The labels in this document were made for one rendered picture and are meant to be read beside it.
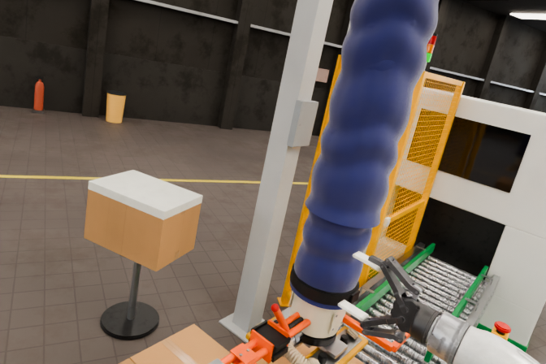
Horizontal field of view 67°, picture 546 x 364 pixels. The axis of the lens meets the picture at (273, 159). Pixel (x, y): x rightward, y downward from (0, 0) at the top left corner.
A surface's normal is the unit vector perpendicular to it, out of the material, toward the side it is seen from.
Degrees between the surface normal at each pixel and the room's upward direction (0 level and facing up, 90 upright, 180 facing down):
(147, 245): 90
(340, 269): 74
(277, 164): 90
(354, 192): 98
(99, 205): 90
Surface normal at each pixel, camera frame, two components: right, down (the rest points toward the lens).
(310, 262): -0.69, -0.25
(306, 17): -0.61, 0.08
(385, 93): -0.04, 0.18
